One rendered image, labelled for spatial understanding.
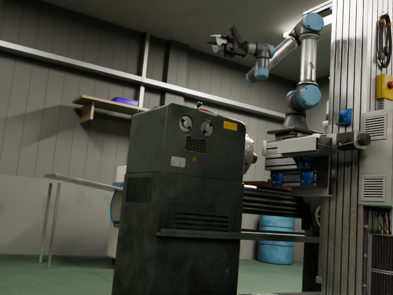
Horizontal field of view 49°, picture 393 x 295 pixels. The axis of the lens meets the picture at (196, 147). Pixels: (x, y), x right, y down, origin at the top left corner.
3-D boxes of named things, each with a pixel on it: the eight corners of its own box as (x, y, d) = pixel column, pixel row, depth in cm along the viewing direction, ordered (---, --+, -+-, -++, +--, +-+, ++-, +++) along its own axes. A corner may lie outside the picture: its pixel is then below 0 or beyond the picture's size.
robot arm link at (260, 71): (263, 82, 240) (264, 64, 241) (271, 76, 229) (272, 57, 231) (250, 81, 238) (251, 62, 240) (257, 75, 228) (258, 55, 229)
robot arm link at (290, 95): (300, 118, 254) (302, 96, 256) (311, 113, 241) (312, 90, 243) (281, 116, 252) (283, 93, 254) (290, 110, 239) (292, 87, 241)
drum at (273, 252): (275, 260, 692) (278, 207, 705) (300, 265, 646) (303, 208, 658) (249, 259, 664) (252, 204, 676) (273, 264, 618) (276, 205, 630)
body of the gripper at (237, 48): (226, 50, 225) (248, 52, 228) (226, 35, 228) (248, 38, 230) (222, 56, 233) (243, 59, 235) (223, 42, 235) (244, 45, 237)
